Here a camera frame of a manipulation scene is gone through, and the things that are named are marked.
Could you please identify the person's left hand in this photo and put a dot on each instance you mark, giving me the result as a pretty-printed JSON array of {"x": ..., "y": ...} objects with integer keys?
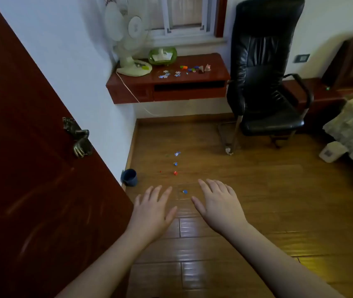
[{"x": 150, "y": 217}]

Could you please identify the white stone window sill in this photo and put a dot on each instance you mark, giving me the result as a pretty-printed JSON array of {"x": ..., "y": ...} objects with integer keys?
[{"x": 188, "y": 42}]

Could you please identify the dark wall socket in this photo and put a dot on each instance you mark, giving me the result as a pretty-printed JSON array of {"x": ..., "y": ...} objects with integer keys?
[{"x": 301, "y": 58}]

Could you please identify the green glass dish with tissues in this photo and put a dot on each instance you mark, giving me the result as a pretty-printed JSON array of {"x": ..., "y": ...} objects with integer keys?
[{"x": 162, "y": 62}]

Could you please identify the black leather office chair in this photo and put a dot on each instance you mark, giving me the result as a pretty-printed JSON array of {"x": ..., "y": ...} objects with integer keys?
[{"x": 263, "y": 58}]

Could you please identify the group of puzzle pieces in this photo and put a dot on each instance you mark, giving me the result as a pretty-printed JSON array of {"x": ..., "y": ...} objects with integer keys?
[{"x": 164, "y": 75}]

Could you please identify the red-brown wooden table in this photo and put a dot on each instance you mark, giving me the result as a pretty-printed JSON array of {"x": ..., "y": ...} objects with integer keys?
[{"x": 216, "y": 75}]

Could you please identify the white framed window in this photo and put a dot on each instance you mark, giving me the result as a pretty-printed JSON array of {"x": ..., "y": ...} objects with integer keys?
[{"x": 165, "y": 15}]

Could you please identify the red-brown nightstand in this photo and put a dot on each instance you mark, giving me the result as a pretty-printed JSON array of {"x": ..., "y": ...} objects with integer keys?
[{"x": 319, "y": 93}]

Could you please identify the folded beige paper towel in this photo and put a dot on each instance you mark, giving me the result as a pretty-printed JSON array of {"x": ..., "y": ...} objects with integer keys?
[{"x": 160, "y": 55}]

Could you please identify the person's left forearm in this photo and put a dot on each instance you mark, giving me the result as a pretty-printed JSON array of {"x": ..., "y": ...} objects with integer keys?
[{"x": 108, "y": 270}]

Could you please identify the person's right forearm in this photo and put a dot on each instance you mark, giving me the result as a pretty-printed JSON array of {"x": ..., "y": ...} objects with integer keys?
[{"x": 272, "y": 266}]

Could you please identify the dark wooden door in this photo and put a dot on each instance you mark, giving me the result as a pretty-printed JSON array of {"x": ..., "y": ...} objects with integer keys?
[{"x": 24, "y": 152}]

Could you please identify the white table fan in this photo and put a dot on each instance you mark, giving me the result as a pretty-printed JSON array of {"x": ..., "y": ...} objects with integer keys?
[{"x": 129, "y": 66}]

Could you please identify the person's right hand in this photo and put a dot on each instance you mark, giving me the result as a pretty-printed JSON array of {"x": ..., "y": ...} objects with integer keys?
[{"x": 221, "y": 211}]

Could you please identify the wooden floor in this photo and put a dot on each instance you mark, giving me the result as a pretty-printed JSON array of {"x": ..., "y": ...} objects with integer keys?
[{"x": 288, "y": 198}]

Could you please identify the dark wooden bed headboard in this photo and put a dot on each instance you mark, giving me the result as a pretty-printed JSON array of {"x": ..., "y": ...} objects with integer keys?
[{"x": 350, "y": 58}]

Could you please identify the crumpled white tissue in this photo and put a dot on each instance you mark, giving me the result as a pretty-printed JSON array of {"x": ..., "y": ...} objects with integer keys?
[{"x": 168, "y": 56}]

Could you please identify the small white bin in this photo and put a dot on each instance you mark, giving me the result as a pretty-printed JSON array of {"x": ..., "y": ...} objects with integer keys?
[{"x": 331, "y": 152}]

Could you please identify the dark blue cup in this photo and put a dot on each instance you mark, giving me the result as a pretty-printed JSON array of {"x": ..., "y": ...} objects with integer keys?
[{"x": 129, "y": 177}]

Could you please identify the dark red wooden window trim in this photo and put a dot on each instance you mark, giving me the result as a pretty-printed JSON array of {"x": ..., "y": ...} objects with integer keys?
[{"x": 221, "y": 15}]

